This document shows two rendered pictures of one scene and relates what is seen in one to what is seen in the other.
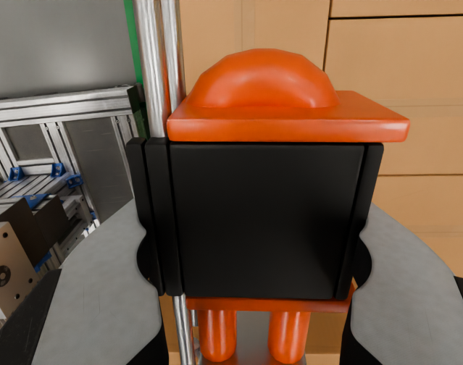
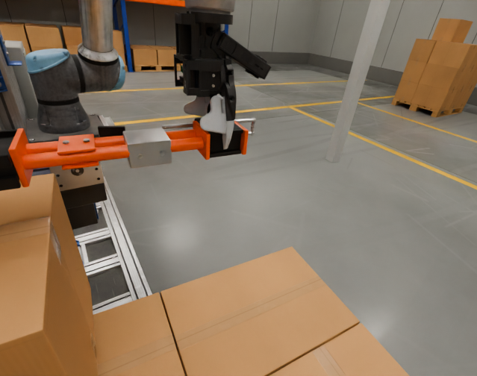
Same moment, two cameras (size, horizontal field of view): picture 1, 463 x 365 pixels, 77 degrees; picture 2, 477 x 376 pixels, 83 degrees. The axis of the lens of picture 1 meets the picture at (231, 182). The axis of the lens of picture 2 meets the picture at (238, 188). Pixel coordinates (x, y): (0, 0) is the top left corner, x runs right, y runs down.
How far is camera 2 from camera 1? 0.55 m
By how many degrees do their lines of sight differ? 72
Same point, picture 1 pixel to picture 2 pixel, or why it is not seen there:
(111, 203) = not seen: hidden behind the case
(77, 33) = (178, 278)
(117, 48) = not seen: hidden behind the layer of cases
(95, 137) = (109, 286)
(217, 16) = (229, 302)
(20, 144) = (98, 246)
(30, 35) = (169, 256)
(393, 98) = not seen: outside the picture
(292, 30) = (244, 352)
